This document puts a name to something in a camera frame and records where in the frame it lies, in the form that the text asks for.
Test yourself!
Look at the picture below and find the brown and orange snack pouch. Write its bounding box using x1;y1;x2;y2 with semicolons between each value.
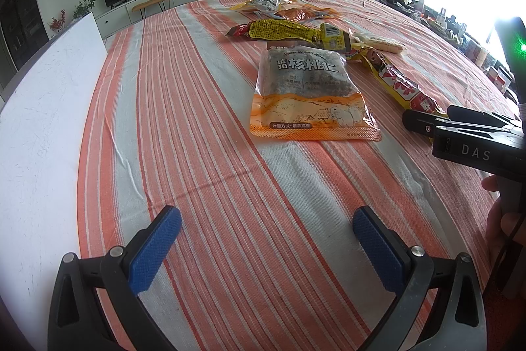
249;46;383;142

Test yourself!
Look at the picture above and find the long yellow snack packet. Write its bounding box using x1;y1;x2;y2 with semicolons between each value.
227;20;350;51

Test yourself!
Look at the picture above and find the white board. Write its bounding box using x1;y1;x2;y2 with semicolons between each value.
0;13;108;306

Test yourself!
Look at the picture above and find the green plant in white vase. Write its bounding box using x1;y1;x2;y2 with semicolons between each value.
73;0;96;20

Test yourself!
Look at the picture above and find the red flower plant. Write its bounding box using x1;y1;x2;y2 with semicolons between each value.
48;9;66;33

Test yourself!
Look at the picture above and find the wooden stool with metal legs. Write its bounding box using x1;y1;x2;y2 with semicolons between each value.
131;0;172;20

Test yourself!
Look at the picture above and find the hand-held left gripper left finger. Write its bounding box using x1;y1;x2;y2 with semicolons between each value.
48;205;182;351

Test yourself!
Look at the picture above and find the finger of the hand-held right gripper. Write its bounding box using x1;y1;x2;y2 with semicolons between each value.
403;110;448;138
447;106;520;127

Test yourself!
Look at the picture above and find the yellow packet with red label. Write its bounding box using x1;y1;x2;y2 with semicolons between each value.
345;47;448;119

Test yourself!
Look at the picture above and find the clear-wrapped yellow cake bar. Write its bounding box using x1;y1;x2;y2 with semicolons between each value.
352;32;406;54

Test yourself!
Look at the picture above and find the person's right hand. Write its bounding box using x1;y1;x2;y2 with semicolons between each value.
482;174;526;275

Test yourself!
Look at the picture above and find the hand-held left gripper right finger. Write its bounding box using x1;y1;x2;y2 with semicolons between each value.
352;205;488;351

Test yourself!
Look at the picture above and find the orange striped tablecloth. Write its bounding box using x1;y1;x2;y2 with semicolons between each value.
76;0;520;351

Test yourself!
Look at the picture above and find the orange clear snack packet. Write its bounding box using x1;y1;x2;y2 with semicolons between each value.
273;3;343;23

